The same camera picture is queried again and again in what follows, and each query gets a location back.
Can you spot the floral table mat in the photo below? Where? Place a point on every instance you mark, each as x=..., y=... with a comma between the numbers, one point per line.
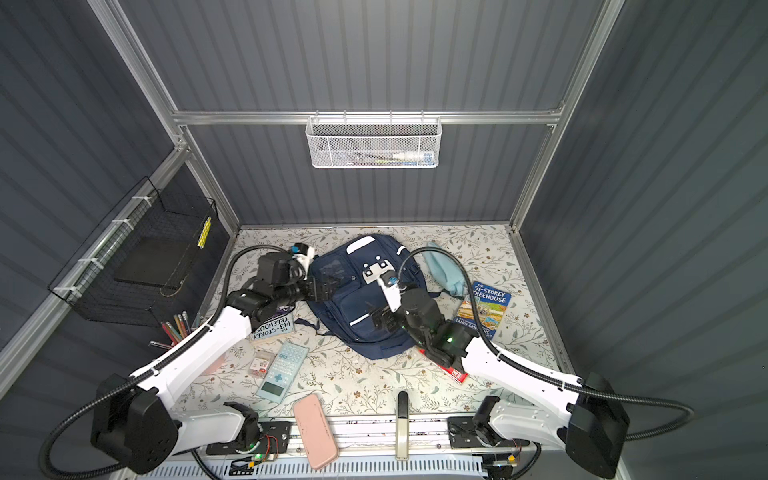
x=350, y=385

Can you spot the red card box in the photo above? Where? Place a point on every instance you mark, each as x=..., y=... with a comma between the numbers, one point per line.
x=453, y=373

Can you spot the purple storybook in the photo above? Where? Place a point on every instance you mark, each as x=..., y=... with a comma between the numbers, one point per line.
x=281, y=324

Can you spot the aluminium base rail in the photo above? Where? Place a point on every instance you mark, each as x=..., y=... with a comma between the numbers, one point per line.
x=372, y=435

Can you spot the light blue calculator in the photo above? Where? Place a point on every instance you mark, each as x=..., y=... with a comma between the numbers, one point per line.
x=282, y=372

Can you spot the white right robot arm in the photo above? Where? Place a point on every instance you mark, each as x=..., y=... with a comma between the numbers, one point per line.
x=585, y=417

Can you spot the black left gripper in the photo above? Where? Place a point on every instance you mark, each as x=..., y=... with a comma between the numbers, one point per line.
x=313, y=289

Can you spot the black wire wall basket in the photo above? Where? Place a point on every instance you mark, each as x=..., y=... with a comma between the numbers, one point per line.
x=146, y=266

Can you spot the light blue pencil pouch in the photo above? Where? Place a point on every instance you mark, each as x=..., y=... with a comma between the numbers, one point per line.
x=446, y=273

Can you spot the blue treehouse storybook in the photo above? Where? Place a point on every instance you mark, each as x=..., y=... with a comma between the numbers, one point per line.
x=492, y=304

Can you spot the black handled metal tool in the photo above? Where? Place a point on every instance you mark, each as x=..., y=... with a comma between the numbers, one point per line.
x=402, y=426

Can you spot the coloured pencils cup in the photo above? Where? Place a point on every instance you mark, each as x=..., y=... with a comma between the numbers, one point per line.
x=176, y=329

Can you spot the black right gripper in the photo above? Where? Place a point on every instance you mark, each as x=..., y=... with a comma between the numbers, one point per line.
x=390, y=322

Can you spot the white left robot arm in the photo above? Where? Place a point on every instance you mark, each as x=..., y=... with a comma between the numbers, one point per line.
x=132, y=421

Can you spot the navy blue student backpack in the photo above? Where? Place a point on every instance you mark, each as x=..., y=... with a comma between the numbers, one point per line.
x=354, y=300

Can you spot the white wire mesh basket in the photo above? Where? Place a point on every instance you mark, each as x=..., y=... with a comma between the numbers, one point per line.
x=374, y=141

